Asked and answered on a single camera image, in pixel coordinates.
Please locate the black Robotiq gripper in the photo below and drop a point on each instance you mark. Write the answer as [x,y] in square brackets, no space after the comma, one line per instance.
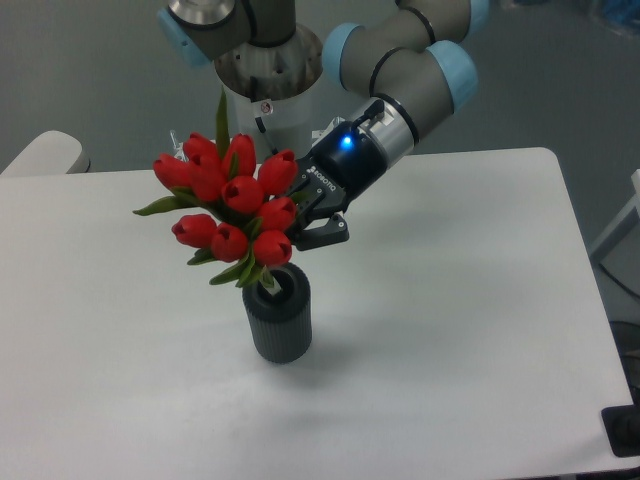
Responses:
[338,169]

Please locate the red tulip bouquet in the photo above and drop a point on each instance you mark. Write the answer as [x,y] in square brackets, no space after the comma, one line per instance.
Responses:
[237,217]

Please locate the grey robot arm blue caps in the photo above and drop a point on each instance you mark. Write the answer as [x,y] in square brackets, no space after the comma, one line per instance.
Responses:
[349,106]

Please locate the dark grey ribbed vase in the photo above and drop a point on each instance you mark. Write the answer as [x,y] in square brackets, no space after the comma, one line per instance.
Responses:
[281,324]

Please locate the white furniture at right edge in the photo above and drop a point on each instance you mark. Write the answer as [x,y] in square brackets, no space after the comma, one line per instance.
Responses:
[619,227]

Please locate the beige chair backrest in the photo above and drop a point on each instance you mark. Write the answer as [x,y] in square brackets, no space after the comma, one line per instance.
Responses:
[51,153]

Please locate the black box at table edge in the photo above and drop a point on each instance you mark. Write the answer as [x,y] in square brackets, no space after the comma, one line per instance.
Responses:
[622,428]

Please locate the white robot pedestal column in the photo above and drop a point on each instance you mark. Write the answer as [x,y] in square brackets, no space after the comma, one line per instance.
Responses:
[275,125]

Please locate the black gripper cable connector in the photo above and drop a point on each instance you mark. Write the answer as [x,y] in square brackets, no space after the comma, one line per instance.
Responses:
[372,110]

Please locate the white metal base bracket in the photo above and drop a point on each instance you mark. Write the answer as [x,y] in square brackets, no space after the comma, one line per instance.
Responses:
[252,150]

